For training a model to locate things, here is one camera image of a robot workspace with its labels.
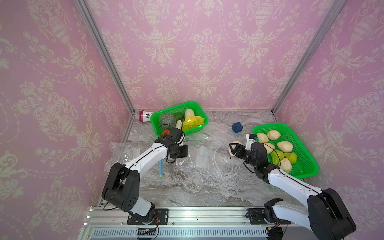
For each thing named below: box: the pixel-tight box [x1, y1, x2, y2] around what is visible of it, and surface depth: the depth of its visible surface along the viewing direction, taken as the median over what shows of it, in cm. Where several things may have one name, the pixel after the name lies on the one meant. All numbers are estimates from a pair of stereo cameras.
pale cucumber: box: [175, 120, 182, 130], surface depth 109 cm
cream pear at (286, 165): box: [279, 157, 292, 173], surface depth 87 cm
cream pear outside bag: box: [257, 132, 269, 143], surface depth 99 cm
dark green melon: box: [160, 113, 177, 130], surface depth 103 cm
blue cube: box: [231, 121, 244, 134], surface depth 108 cm
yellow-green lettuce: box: [182, 115, 205, 131], surface depth 108 cm
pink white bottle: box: [139, 110, 154, 123], surface depth 111 cm
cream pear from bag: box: [277, 141, 294, 153], surface depth 96 cm
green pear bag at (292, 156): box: [284, 152, 298, 165], surface depth 90 cm
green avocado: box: [173, 112, 185, 124], surface depth 114 cm
